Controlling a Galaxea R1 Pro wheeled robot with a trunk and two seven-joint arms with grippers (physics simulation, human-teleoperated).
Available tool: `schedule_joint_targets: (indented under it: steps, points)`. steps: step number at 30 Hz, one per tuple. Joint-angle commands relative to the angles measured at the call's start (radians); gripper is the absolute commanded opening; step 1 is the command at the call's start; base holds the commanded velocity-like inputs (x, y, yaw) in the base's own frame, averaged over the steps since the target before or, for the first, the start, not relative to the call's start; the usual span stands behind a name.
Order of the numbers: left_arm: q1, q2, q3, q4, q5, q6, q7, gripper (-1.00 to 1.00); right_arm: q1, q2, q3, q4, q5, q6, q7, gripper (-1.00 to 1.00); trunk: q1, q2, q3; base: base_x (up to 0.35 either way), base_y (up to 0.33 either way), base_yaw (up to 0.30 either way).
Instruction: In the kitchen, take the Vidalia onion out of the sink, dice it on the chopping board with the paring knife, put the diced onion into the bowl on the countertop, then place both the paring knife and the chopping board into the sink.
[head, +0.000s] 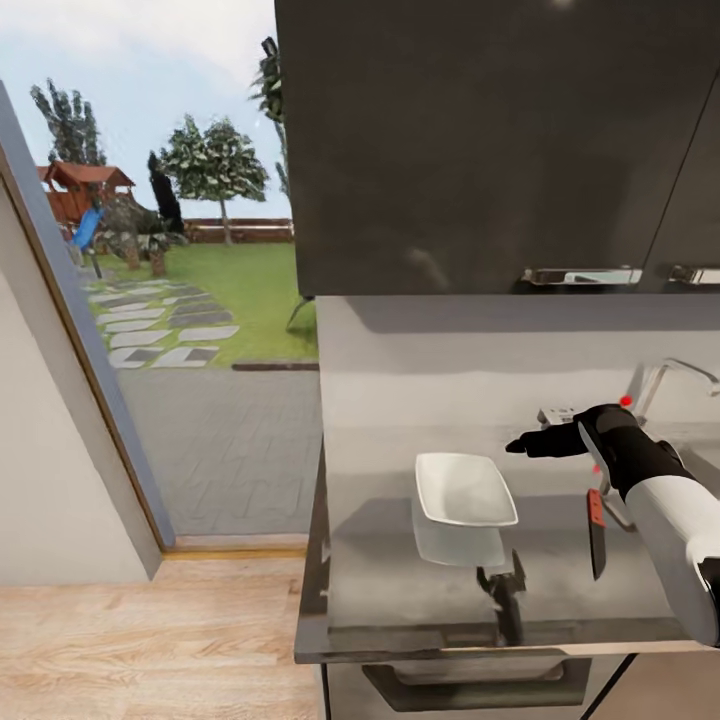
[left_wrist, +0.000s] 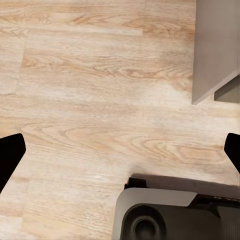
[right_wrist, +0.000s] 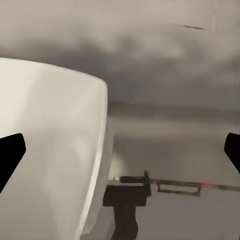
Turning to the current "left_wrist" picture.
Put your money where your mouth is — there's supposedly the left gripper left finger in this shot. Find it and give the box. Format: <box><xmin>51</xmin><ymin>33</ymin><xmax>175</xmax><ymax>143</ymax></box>
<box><xmin>0</xmin><ymin>133</ymin><xmax>26</xmax><ymax>193</ymax></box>

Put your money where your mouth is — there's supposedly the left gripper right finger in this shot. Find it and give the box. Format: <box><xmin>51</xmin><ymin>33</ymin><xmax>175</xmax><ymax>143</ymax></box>
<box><xmin>224</xmin><ymin>133</ymin><xmax>240</xmax><ymax>173</ymax></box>

